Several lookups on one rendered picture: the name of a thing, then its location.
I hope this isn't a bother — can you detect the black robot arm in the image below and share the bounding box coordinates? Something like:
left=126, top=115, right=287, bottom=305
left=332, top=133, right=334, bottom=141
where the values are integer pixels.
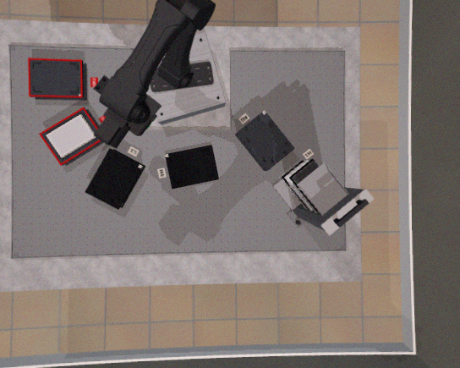
left=94, top=0, right=216, bottom=148

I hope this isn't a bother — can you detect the white rectangular plate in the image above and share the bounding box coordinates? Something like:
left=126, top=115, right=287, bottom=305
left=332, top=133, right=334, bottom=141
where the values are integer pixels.
left=47, top=114, right=95, bottom=158

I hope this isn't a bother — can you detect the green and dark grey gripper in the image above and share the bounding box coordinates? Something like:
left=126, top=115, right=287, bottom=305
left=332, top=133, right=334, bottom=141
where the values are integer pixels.
left=128, top=94, right=162, bottom=136

